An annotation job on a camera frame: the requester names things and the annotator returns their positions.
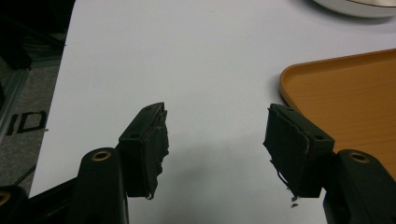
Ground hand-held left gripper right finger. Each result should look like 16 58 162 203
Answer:
262 103 396 224

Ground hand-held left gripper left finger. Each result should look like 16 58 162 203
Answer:
66 102 170 224

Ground orange wooden tray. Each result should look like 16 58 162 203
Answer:
278 48 396 181

